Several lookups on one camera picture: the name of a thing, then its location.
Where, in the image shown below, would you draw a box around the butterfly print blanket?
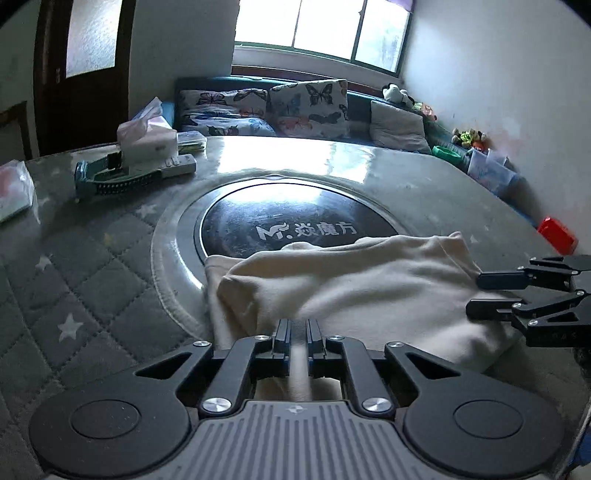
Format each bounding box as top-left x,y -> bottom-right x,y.
180,113 -> 278,137

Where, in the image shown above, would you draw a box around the dark wooden door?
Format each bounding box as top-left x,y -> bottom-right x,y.
34,0 -> 137,156

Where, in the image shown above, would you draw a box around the clear plastic container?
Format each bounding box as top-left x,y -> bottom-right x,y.
177,130 -> 208,153

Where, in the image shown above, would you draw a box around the green and yellow plush toys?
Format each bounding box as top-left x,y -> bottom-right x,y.
451,128 -> 488,151

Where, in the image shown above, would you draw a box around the wide butterfly print pillow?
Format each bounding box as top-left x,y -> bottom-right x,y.
178,88 -> 269,123

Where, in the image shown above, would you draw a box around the window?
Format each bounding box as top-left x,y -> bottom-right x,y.
233,0 -> 417,75

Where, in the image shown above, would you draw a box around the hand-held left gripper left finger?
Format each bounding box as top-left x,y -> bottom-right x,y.
133,318 -> 294,417

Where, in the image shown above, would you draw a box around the clear plastic storage box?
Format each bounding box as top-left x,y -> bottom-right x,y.
465,148 -> 528,198

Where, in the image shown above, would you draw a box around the teal perforated strap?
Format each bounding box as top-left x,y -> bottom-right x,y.
74,151 -> 163,200

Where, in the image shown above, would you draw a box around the cream cloth garment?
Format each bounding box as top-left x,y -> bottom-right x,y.
203,231 -> 523,403

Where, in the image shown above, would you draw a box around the grey pillow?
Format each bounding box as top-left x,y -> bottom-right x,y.
369,100 -> 433,155

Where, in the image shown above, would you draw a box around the white plastic packet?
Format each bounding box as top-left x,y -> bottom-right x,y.
0,160 -> 40,225

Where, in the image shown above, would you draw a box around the green bowl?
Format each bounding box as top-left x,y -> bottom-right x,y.
432,145 -> 465,163

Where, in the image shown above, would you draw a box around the red box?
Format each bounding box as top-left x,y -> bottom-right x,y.
536,216 -> 579,255

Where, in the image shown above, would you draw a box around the round black hot plate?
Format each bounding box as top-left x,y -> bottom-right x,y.
151,172 -> 419,344

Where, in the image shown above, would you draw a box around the teal sofa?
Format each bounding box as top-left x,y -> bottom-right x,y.
161,76 -> 465,155

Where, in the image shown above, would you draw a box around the white remote control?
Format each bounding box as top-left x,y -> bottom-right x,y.
127,154 -> 197,179

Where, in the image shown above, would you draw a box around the panda plush toy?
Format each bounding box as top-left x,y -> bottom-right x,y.
382,83 -> 417,108

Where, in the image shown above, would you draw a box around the white tissue box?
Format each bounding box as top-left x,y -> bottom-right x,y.
116,115 -> 179,163

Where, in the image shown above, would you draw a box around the square butterfly print pillow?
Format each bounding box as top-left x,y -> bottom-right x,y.
269,79 -> 351,140

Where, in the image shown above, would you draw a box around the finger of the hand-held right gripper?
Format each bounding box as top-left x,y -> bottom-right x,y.
465,290 -> 591,349
477,254 -> 591,293

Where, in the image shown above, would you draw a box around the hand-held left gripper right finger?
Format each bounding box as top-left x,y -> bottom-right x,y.
306,318 -> 465,417

